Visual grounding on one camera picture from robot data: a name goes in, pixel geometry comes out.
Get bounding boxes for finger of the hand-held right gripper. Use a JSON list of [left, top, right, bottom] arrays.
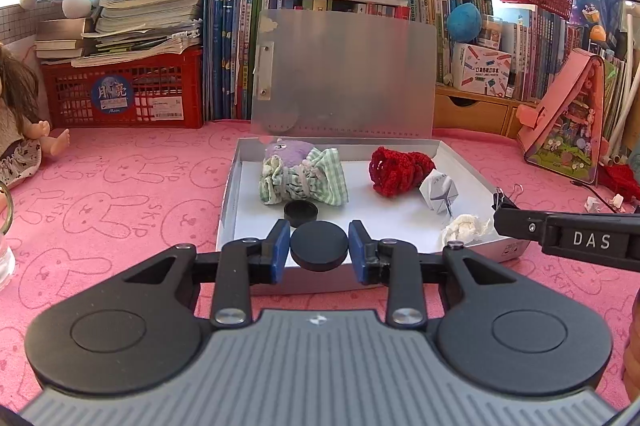
[[493, 204, 551, 253]]

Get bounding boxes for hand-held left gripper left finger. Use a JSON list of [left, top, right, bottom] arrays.
[[122, 220, 292, 328]]

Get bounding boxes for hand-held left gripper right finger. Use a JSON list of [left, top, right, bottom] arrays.
[[348, 220, 521, 329]]

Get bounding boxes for black round lid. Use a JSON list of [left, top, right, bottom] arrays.
[[290, 222, 349, 273]]

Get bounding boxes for thick black round cap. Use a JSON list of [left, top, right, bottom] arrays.
[[283, 201, 319, 228]]

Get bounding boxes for grey storage box with lid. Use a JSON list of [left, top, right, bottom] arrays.
[[216, 8, 532, 296]]

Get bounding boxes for white tissue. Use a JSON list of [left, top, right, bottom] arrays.
[[440, 213, 493, 244]]

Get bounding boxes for silver origami paper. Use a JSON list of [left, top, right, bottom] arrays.
[[419, 170, 460, 219]]

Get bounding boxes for red knitted piece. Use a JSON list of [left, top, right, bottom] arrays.
[[369, 146, 437, 198]]

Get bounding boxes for purple plush toy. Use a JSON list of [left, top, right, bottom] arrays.
[[262, 138, 313, 169]]

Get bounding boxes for black binder clip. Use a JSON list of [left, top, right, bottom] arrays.
[[492, 185, 524, 212]]

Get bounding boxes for red yarn bundle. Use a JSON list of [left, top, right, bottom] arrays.
[[597, 163, 640, 202]]

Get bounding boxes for pink house-shaped toy case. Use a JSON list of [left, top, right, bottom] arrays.
[[516, 47, 606, 186]]

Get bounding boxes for wooden drawer organiser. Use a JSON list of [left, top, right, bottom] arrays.
[[434, 85, 526, 142]]

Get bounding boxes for white plastic pipe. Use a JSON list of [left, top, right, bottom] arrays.
[[606, 56, 632, 157], [617, 1, 640, 157]]

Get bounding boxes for leaning picture books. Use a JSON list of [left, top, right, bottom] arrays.
[[601, 55, 623, 142]]

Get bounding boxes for white printed cardboard box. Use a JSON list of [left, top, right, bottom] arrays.
[[442, 42, 513, 99]]

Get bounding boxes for pink rabbit-print towel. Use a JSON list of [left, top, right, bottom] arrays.
[[0, 116, 640, 412]]

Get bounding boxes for small pale printed box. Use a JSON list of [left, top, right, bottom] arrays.
[[477, 16, 503, 49]]

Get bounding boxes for row of upright books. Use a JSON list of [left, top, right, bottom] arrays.
[[202, 0, 576, 122]]

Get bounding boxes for red plastic crate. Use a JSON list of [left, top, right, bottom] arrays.
[[41, 46, 205, 129]]

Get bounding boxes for blue printed cardboard box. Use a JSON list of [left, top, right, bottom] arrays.
[[567, 0, 626, 54]]

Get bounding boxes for stack of lying books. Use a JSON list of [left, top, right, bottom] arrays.
[[35, 0, 208, 67]]

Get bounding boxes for glass jar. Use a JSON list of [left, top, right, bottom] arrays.
[[0, 181, 16, 292]]

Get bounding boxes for brown-haired doll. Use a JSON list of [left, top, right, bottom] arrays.
[[0, 43, 71, 189]]

